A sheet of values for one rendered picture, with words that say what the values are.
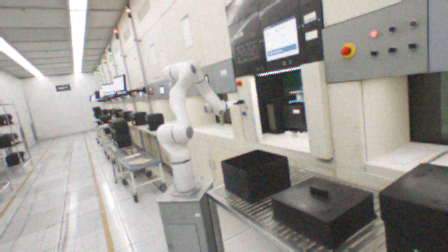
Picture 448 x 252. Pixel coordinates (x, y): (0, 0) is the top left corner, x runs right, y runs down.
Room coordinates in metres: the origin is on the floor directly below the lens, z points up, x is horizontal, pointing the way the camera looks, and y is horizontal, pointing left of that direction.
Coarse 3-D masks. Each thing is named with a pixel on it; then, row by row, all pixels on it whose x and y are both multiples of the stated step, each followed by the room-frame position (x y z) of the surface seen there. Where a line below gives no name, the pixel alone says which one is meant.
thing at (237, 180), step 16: (224, 160) 1.42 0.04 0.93; (240, 160) 1.47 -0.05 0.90; (256, 160) 1.52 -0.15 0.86; (272, 160) 1.41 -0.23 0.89; (288, 160) 1.29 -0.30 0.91; (224, 176) 1.38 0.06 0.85; (240, 176) 1.22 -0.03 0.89; (256, 176) 1.19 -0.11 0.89; (272, 176) 1.24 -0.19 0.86; (288, 176) 1.29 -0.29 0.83; (240, 192) 1.24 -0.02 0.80; (256, 192) 1.18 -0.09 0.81; (272, 192) 1.23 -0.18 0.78
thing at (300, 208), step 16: (288, 192) 1.03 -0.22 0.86; (304, 192) 1.01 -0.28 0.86; (320, 192) 0.96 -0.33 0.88; (336, 192) 0.97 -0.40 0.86; (352, 192) 0.95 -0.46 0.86; (368, 192) 0.93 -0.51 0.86; (288, 208) 0.93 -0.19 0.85; (304, 208) 0.89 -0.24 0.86; (320, 208) 0.87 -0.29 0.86; (336, 208) 0.85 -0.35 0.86; (352, 208) 0.85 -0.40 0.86; (368, 208) 0.90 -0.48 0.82; (288, 224) 0.94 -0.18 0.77; (304, 224) 0.86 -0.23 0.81; (320, 224) 0.80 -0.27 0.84; (336, 224) 0.79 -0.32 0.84; (352, 224) 0.84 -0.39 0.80; (320, 240) 0.81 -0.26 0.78; (336, 240) 0.79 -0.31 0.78
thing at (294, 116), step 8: (288, 104) 2.07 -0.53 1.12; (296, 104) 2.11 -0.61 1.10; (288, 112) 1.98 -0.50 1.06; (296, 112) 1.90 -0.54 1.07; (304, 112) 1.86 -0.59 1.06; (288, 120) 1.99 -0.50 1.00; (296, 120) 1.91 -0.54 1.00; (304, 120) 1.86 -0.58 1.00; (296, 128) 2.03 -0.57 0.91; (304, 128) 1.85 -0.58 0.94
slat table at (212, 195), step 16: (304, 176) 1.41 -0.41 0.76; (320, 176) 1.38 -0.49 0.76; (208, 192) 1.40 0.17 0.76; (224, 192) 1.36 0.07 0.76; (224, 208) 1.22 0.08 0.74; (240, 208) 1.15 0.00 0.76; (256, 208) 1.13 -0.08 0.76; (272, 208) 1.10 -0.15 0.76; (256, 224) 0.99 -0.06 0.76; (272, 224) 0.98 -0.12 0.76; (368, 224) 0.89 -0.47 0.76; (272, 240) 0.90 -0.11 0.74; (288, 240) 0.86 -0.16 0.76; (304, 240) 0.85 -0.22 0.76; (352, 240) 0.81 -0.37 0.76; (368, 240) 0.80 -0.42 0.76; (384, 240) 0.79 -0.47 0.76
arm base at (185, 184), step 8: (176, 168) 1.44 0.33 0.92; (184, 168) 1.44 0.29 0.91; (192, 168) 1.49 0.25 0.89; (176, 176) 1.45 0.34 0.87; (184, 176) 1.44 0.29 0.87; (192, 176) 1.47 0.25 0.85; (176, 184) 1.46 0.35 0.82; (184, 184) 1.44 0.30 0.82; (192, 184) 1.46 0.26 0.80; (200, 184) 1.51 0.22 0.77; (176, 192) 1.45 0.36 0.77; (184, 192) 1.43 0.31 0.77; (192, 192) 1.41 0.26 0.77
